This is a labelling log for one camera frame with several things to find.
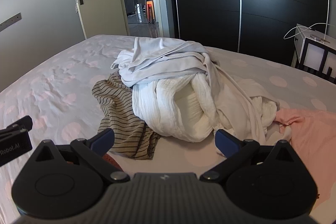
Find white textured gauze garment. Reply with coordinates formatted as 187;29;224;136
132;73;279;143

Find white box nightstand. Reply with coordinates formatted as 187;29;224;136
291;24;336;80

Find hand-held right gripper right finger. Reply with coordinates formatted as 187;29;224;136
199;129;306;183

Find grey metal wall strip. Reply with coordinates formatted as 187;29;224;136
0;13;22;32

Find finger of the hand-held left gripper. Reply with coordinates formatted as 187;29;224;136
0;116;33;138

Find beige black striped cloth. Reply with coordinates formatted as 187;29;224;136
92;73;161;160

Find black sliding wardrobe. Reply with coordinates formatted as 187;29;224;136
167;0;336;67

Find reddish orange cloth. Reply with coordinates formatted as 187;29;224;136
102;153;124;174

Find pale grey smooth garment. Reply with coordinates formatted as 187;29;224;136
111;36;219;88

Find pink garment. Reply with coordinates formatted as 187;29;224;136
273;108;336;214

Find orange stool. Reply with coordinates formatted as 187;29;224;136
146;1;156;24

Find polka dot bed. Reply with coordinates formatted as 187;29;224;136
0;34;336;224

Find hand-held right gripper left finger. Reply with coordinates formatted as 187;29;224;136
29;128;130;183

